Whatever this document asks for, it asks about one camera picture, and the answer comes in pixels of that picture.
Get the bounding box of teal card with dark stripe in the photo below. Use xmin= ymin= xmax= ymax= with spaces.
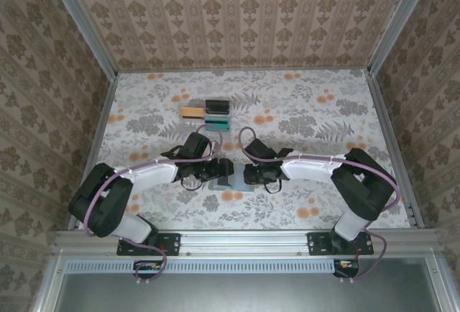
xmin=204 ymin=117 xmax=231 ymax=132

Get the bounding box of aluminium back rail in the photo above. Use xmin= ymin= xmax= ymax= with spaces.
xmin=116 ymin=67 xmax=371 ymax=74

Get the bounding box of orange card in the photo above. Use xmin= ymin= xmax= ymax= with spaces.
xmin=179 ymin=106 xmax=203 ymax=119

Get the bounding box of aluminium mounting rail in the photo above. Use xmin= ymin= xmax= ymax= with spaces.
xmin=53 ymin=228 xmax=440 ymax=257

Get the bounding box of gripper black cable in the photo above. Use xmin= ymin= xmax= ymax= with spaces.
xmin=263 ymin=179 xmax=284 ymax=195
xmin=178 ymin=176 xmax=203 ymax=191

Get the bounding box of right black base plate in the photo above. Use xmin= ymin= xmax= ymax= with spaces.
xmin=307 ymin=231 xmax=374 ymax=257

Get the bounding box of grey metal panel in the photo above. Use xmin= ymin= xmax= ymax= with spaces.
xmin=34 ymin=254 xmax=460 ymax=312

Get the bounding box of aluminium frame post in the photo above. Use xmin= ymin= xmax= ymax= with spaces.
xmin=42 ymin=0 xmax=119 ymax=80
xmin=366 ymin=0 xmax=441 ymax=75

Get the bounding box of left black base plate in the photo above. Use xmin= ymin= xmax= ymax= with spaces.
xmin=116 ymin=231 xmax=181 ymax=257

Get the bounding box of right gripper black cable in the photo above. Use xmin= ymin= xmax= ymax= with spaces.
xmin=263 ymin=179 xmax=284 ymax=195

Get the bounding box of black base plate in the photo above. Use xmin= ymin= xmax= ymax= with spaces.
xmin=116 ymin=231 xmax=181 ymax=257
xmin=307 ymin=231 xmax=374 ymax=257

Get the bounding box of aluminium side rail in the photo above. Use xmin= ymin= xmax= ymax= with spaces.
xmin=68 ymin=74 xmax=119 ymax=232
xmin=366 ymin=69 xmax=427 ymax=229

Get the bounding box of sage green card holder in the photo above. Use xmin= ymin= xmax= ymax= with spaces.
xmin=207 ymin=172 xmax=257 ymax=193

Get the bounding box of slotted grey cable duct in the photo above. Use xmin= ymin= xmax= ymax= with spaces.
xmin=66 ymin=258 xmax=337 ymax=274

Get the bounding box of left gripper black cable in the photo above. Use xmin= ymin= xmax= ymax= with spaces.
xmin=178 ymin=176 xmax=203 ymax=191

